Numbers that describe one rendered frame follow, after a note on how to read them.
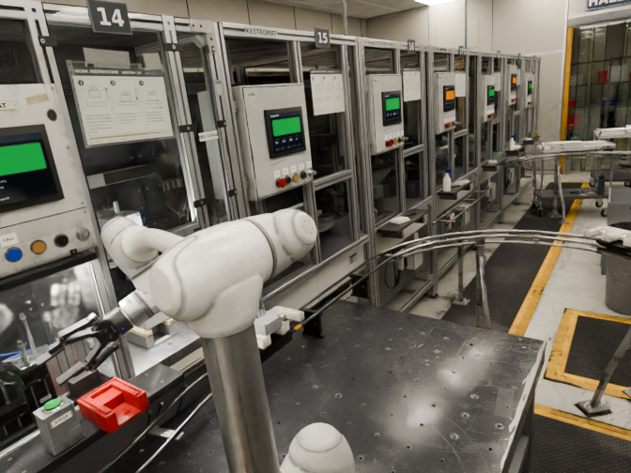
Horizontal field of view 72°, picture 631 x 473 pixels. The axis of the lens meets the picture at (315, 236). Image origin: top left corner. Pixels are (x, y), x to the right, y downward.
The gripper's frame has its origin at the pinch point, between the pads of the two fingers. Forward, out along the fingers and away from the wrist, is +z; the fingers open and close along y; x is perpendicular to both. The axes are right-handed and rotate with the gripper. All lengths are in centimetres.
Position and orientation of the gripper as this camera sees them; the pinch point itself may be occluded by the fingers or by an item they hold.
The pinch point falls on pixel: (57, 366)
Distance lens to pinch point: 137.0
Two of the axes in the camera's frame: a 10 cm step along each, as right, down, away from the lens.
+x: 6.7, 3.2, -6.8
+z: -7.0, 5.7, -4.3
